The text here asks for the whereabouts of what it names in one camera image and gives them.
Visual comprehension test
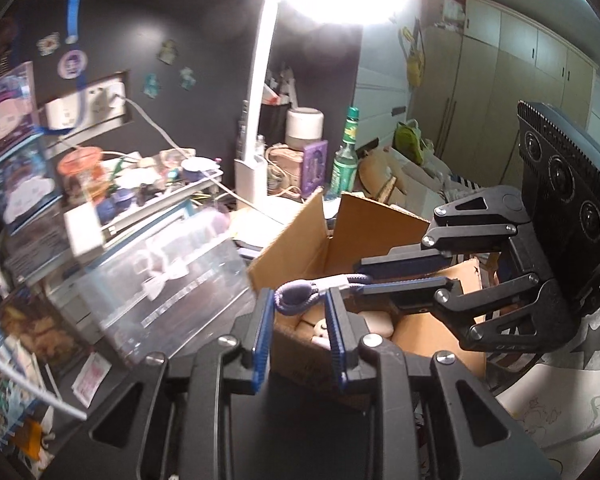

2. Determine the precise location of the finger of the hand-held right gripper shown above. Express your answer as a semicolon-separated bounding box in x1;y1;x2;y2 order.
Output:
354;185;534;282
330;272;572;352

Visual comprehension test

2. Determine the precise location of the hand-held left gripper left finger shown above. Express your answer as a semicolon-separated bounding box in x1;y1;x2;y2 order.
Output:
40;288;275;480

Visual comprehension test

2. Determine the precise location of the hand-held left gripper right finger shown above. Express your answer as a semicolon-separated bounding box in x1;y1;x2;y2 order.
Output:
324;286;563;480

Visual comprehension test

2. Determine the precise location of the small cream toy figure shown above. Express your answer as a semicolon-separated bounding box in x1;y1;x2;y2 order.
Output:
312;317;334;347

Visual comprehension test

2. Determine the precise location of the white earbuds case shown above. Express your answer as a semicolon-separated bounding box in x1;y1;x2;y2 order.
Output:
359;310;397;337

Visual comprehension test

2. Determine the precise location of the purple cord strap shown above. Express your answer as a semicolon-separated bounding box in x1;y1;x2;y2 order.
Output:
273;273;372;317

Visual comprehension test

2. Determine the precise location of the cardboard box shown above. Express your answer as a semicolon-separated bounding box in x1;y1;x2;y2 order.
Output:
247;186;487;407

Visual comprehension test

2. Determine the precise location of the clear zip bag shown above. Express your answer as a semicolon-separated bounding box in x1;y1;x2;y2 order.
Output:
74;204;257;367

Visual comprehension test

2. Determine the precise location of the green glass bottle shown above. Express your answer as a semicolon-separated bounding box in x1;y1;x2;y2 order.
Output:
329;105;362;199

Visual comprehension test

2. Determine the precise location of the green bag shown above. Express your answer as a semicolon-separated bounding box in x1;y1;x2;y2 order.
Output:
391;119;437;167

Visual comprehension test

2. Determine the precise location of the purple box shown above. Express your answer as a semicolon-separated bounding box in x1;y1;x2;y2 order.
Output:
301;139;329;199

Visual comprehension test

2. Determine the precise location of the white cylinder humidifier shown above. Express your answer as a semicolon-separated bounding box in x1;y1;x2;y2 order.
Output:
285;107;327;152

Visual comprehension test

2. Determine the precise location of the white packet red print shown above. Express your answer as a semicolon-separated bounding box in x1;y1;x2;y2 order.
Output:
71;351;112;409

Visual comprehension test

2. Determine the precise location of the white cluttered tray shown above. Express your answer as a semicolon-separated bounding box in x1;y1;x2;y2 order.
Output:
64;154;225;233

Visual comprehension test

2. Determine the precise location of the star printed bedding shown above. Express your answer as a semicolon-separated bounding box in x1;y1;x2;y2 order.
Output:
494;304;600;463

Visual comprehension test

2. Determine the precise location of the black pen holder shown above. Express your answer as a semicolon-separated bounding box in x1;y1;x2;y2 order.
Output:
259;99;294;147

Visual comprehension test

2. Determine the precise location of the yellow hanging bag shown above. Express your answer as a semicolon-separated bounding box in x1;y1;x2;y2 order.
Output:
399;19;427;89

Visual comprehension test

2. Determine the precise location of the white desk lamp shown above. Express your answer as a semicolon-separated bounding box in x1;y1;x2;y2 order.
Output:
233;0;417;212

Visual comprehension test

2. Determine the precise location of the small white carton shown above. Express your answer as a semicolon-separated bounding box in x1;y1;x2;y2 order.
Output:
62;201;104;257

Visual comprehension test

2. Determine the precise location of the snack print card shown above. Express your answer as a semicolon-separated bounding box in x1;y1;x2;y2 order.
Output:
0;289;89;377

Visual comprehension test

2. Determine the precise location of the orange lidded cup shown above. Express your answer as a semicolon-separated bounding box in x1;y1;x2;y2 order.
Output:
56;146;107;207

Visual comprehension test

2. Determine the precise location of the blue cartoon printed box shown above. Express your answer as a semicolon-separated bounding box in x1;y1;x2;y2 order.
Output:
0;319;57;462

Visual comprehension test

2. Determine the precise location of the blue cartoon tin box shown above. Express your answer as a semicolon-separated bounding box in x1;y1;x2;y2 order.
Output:
0;134;62;237

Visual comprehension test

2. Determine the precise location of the round portrait sticker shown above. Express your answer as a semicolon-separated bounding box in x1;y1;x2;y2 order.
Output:
57;49;87;80

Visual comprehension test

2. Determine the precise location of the wardrobe with black handles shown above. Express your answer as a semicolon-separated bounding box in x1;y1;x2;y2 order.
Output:
355;0;600;243

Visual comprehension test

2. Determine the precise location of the white wire rack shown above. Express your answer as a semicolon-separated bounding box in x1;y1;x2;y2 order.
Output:
0;342;89;422

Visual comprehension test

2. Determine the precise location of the white charging cable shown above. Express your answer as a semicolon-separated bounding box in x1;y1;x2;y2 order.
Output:
124;96;292;227

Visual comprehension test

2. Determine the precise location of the white wall socket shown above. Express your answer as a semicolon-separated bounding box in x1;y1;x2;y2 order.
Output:
44;76;132;134

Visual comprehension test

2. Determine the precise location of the blue lanyard ribbon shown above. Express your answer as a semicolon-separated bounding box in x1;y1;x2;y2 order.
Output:
39;0;89;137

